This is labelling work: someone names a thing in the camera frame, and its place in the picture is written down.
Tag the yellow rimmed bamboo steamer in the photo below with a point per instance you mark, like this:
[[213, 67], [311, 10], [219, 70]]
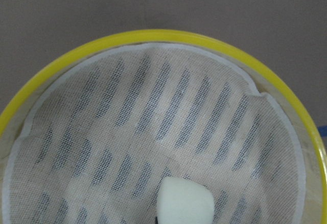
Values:
[[93, 135]]

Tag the white steamed bun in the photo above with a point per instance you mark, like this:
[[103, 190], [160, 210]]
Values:
[[184, 201]]

